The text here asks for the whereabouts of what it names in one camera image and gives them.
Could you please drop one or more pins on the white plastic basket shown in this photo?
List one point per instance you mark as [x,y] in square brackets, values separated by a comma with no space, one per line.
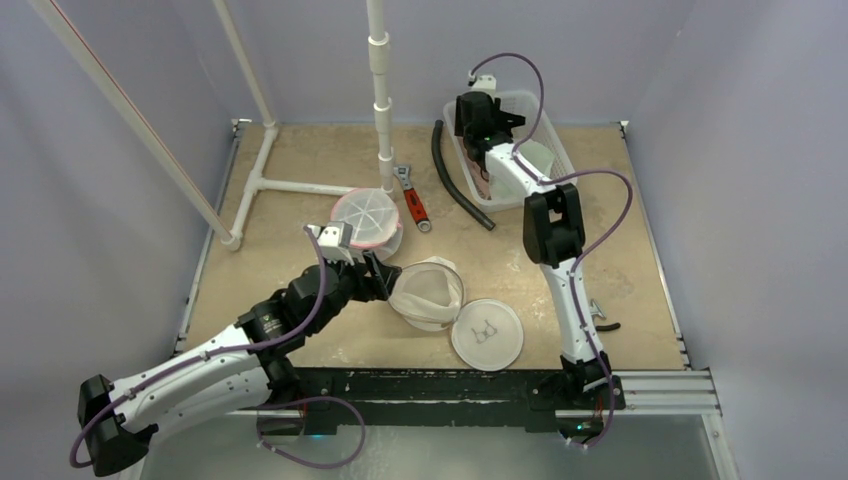
[520,102]

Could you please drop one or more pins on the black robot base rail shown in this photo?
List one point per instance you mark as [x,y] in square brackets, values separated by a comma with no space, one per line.
[536,401]

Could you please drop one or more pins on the pink-rimmed mesh laundry bag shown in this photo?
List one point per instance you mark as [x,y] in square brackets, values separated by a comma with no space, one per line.
[375,219]

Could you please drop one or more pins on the pale green bra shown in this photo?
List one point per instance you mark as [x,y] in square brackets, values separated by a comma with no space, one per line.
[536,155]

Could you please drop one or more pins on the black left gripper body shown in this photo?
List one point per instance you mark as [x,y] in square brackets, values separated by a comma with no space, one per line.
[360,287]

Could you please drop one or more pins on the white PVC pipe frame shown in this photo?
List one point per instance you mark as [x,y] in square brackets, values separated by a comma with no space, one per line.
[231,237]

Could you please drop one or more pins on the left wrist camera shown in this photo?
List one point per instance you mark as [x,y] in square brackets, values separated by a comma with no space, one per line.
[333,240]

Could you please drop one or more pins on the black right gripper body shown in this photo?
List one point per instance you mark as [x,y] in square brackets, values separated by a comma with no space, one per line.
[501,120]

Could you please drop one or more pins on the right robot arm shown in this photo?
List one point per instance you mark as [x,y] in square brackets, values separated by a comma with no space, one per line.
[553,231]

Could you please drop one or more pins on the red-handled adjustable wrench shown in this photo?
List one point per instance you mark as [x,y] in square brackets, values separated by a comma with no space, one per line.
[415,205]

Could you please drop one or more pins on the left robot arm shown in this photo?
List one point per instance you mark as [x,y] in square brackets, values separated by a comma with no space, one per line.
[245,365]

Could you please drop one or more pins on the pink bra in basket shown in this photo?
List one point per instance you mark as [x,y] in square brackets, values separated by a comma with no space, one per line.
[478,176]

